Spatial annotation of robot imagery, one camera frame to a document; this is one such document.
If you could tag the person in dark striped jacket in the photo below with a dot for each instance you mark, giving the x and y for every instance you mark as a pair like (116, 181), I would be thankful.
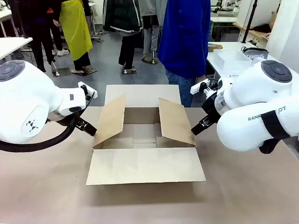
(126, 25)

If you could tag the brown cardboard box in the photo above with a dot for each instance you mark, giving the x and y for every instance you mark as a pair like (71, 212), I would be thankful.
(144, 161)

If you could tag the person in grey clothes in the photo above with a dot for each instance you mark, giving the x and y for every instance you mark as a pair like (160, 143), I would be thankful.
(150, 28)

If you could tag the black tripod pole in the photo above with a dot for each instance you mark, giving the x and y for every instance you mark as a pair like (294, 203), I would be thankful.
(249, 21)

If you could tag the wooden desk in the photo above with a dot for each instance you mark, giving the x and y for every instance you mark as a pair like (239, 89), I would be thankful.
(253, 32)

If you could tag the person in black clothes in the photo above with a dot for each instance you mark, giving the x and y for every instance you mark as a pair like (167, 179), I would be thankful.
(38, 30)

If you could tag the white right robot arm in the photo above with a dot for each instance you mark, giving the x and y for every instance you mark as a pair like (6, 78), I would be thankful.
(254, 100)

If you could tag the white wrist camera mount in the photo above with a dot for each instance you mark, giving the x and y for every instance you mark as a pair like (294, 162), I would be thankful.
(201, 86)
(87, 91)

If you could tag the white side table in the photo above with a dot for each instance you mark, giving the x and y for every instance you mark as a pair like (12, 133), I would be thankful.
(11, 45)

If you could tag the grey campus bag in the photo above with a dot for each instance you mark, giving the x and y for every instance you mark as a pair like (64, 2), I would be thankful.
(255, 53)

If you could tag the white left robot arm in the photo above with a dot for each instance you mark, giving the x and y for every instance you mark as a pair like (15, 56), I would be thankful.
(25, 102)

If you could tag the clear plastic container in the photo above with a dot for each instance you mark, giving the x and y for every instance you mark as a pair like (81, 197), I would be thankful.
(231, 60)

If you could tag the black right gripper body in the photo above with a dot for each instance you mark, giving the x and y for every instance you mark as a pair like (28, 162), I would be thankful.
(211, 109)

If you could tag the white background desk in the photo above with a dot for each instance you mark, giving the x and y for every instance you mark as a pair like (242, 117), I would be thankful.
(223, 19)

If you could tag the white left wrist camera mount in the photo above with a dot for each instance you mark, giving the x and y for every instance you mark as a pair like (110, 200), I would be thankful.
(87, 91)

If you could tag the person in blue sweater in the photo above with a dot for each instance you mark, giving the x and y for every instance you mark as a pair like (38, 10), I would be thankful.
(184, 37)

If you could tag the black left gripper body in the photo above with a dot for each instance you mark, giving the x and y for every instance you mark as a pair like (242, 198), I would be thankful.
(67, 119)

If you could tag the person with white shoes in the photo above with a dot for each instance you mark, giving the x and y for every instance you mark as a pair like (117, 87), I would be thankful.
(60, 46)

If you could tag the person in yellow apron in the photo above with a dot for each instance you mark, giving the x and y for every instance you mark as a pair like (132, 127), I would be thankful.
(76, 30)

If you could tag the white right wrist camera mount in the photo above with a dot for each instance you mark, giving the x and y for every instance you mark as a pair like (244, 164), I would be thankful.
(201, 86)

